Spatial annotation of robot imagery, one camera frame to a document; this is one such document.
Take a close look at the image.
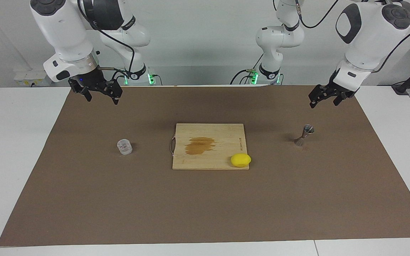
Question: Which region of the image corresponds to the yellow lemon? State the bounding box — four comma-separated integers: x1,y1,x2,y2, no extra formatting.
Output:
231,154,252,167

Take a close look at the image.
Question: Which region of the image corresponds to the wooden cutting board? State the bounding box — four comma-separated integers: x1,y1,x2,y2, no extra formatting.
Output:
170,123,250,170

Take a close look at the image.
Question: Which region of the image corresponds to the small clear glass cup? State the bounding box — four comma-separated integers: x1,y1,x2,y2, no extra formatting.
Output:
117,139,133,155

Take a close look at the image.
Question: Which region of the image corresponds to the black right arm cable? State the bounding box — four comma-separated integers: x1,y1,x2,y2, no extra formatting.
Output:
77,0,136,84

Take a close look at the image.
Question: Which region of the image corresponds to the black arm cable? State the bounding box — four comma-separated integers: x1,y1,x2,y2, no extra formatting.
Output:
295,0,410,74
77,0,136,84

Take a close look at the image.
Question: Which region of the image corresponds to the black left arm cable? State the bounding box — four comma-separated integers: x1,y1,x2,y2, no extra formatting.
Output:
295,0,410,74

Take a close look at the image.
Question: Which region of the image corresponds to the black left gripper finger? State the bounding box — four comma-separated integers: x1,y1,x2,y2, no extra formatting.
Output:
309,84,333,109
333,92,356,106

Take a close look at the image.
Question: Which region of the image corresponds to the brown table mat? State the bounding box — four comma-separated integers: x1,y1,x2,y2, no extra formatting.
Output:
0,85,410,247

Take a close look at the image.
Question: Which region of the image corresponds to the metal double jigger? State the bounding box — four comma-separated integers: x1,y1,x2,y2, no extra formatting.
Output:
294,124,315,147

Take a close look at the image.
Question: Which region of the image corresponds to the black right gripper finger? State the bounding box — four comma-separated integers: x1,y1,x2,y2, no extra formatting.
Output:
105,80,123,106
70,87,93,102

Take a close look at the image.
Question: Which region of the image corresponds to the black base power cable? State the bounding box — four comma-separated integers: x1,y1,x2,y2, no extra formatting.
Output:
230,53,264,85

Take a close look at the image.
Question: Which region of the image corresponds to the white wall power outlet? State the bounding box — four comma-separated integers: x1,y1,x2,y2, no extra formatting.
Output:
14,69,47,87

